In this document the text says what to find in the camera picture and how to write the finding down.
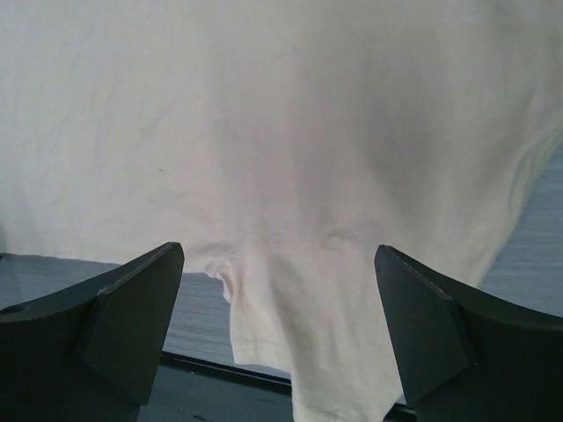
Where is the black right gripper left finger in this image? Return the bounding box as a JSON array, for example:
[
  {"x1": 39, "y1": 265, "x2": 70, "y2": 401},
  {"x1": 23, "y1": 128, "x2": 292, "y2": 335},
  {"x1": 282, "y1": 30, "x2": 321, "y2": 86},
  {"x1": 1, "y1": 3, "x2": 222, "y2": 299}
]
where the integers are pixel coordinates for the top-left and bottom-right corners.
[{"x1": 1, "y1": 242, "x2": 184, "y2": 422}]

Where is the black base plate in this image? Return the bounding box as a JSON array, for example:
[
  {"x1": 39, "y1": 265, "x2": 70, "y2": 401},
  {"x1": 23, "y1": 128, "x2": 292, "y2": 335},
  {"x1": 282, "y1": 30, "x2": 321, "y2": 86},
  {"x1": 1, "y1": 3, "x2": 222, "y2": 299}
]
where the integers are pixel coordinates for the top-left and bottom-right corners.
[{"x1": 0, "y1": 252, "x2": 417, "y2": 422}]

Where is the beige t-shirt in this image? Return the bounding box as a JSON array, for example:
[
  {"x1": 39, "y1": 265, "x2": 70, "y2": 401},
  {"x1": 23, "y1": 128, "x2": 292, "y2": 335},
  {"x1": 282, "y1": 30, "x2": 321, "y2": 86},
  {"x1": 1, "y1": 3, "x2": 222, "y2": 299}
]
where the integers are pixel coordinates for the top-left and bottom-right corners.
[{"x1": 1, "y1": 1, "x2": 562, "y2": 421}]

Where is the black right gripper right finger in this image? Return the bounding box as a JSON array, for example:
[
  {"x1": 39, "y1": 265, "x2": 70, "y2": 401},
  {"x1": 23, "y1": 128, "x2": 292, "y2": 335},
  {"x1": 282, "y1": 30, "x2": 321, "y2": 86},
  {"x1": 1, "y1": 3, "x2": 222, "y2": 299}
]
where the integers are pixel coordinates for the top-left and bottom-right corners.
[{"x1": 375, "y1": 245, "x2": 562, "y2": 421}]

